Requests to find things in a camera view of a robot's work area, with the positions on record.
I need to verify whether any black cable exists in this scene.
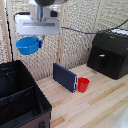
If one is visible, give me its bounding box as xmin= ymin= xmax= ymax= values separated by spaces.
xmin=60 ymin=18 xmax=128 ymax=36

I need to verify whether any black fabric storage bin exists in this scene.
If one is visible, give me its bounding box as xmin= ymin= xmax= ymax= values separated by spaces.
xmin=0 ymin=60 xmax=53 ymax=128

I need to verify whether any red plastic cup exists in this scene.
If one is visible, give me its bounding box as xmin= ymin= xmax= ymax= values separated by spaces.
xmin=77 ymin=77 xmax=91 ymax=94

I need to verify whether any dark blue flat box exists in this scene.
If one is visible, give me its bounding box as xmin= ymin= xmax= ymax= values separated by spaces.
xmin=52 ymin=62 xmax=79 ymax=94

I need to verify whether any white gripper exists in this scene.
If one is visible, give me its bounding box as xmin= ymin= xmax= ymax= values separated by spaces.
xmin=14 ymin=15 xmax=62 ymax=49

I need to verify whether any wooden post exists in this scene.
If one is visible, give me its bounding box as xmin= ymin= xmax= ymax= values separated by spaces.
xmin=0 ymin=0 xmax=12 ymax=64

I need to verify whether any black hard case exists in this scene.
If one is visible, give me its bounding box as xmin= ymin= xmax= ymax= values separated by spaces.
xmin=86 ymin=28 xmax=128 ymax=80

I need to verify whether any cornflower blue bowl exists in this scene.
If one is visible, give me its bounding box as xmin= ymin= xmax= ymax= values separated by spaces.
xmin=15 ymin=36 xmax=41 ymax=56

